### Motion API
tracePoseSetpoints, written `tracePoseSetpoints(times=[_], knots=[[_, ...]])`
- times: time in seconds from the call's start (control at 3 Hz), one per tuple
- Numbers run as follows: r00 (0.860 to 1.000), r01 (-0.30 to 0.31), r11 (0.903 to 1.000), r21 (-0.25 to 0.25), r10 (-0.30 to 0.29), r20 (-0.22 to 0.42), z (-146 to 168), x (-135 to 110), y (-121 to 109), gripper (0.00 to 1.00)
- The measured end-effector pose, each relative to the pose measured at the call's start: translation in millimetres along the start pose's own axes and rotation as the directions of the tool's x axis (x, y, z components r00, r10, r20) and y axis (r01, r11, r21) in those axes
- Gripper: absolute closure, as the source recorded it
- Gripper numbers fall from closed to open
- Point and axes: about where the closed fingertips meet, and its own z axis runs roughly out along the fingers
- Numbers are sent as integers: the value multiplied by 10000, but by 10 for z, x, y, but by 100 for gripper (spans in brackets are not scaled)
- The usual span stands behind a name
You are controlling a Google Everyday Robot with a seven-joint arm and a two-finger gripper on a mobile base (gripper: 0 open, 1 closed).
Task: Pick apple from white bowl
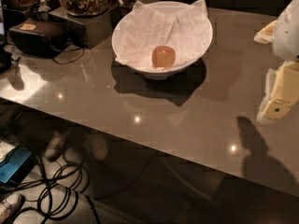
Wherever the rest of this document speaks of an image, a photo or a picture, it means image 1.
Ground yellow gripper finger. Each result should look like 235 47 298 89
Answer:
263 62 299 120

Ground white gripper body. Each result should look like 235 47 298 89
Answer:
272 0 299 62

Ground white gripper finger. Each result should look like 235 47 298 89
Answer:
256 68 276 125

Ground red yellow apple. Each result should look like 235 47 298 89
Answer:
151 46 176 69

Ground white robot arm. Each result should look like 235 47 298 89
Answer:
254 0 299 124

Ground white bowl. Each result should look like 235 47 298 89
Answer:
111 0 214 80

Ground white paper napkin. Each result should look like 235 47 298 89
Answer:
114 0 213 73

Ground grey metal box stand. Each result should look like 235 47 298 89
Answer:
50 7 113 49

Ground white shoe under table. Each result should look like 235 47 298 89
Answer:
45 131 69 162

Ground black device with label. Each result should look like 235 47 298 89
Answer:
8 19 69 58

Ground metal scoop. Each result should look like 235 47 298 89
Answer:
37 0 50 12

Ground blue box on floor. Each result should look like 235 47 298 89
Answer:
0 147 32 187

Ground white shoe bottom left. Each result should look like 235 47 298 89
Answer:
0 193 22 224

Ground black cable on table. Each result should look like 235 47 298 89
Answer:
50 42 86 65

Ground black floor cables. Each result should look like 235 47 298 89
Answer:
0 147 102 224

